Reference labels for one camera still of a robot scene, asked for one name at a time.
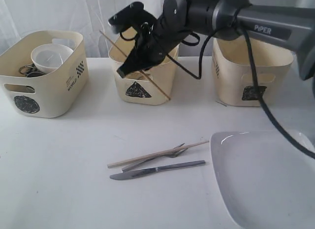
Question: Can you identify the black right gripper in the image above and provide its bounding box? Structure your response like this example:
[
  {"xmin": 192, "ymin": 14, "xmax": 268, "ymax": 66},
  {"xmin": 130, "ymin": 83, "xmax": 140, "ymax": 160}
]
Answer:
[{"xmin": 117, "ymin": 14, "xmax": 194, "ymax": 78}]

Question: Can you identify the wooden chopstick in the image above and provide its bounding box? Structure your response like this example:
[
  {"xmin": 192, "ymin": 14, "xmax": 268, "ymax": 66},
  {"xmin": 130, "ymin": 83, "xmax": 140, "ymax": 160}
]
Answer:
[
  {"xmin": 99, "ymin": 30, "xmax": 171, "ymax": 100},
  {"xmin": 107, "ymin": 140, "xmax": 210, "ymax": 168}
]

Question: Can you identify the white round bowl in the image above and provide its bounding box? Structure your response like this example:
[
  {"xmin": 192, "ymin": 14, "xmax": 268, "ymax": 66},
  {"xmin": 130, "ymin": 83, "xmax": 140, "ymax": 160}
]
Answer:
[{"xmin": 31, "ymin": 43, "xmax": 73, "ymax": 74}]

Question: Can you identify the steel mug with wire handle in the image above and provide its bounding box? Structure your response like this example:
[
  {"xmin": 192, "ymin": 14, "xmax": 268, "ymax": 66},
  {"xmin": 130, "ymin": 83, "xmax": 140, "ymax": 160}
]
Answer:
[{"xmin": 19, "ymin": 64, "xmax": 45, "ymax": 78}]

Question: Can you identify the steel fork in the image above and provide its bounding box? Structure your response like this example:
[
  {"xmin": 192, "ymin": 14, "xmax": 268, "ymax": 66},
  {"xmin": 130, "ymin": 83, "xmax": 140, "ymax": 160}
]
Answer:
[{"xmin": 122, "ymin": 148, "xmax": 188, "ymax": 172}]

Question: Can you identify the steel spoon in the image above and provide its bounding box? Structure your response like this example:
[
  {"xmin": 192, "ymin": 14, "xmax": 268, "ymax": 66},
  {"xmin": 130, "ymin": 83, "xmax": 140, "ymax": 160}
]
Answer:
[{"xmin": 137, "ymin": 74, "xmax": 153, "ymax": 81}]

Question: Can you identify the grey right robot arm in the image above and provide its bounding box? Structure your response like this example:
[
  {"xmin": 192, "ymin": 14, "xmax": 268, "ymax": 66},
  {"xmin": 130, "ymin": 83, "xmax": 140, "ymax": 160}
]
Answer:
[{"xmin": 108, "ymin": 0, "xmax": 315, "ymax": 80}]

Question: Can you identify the cream bin with triangle mark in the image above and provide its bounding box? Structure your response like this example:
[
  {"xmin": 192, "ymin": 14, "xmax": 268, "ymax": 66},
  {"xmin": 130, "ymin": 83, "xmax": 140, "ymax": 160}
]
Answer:
[{"xmin": 108, "ymin": 38, "xmax": 176, "ymax": 105}]

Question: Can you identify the white backdrop curtain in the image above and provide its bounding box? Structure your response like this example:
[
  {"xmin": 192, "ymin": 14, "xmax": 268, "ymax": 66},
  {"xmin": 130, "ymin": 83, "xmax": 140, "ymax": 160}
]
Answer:
[{"xmin": 0, "ymin": 0, "xmax": 315, "ymax": 59}]

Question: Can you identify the cream bin with circle mark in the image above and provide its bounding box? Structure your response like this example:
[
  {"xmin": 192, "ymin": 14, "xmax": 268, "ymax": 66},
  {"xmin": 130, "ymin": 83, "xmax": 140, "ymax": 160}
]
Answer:
[{"xmin": 0, "ymin": 30, "xmax": 89, "ymax": 118}]

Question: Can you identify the cream bin with square mark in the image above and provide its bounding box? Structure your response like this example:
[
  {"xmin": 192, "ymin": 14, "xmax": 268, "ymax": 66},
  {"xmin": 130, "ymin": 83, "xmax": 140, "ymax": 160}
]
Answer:
[{"xmin": 212, "ymin": 36, "xmax": 294, "ymax": 106}]

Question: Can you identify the steel table knife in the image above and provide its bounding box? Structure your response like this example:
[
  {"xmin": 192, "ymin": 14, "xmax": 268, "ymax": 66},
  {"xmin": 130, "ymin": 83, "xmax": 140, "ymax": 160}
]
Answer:
[{"xmin": 109, "ymin": 160, "xmax": 206, "ymax": 181}]

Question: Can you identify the large white square plate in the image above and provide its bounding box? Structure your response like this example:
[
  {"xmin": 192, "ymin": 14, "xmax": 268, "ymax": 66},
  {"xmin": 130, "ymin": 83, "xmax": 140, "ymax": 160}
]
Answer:
[{"xmin": 210, "ymin": 131, "xmax": 315, "ymax": 229}]

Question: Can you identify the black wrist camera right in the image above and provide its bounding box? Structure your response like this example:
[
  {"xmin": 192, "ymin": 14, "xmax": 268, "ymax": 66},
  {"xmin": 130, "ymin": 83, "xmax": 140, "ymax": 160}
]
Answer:
[{"xmin": 108, "ymin": 1, "xmax": 157, "ymax": 34}]

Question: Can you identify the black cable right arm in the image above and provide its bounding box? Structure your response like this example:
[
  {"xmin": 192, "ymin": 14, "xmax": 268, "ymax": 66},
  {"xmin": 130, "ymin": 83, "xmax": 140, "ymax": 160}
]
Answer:
[{"xmin": 120, "ymin": 22, "xmax": 315, "ymax": 160}]

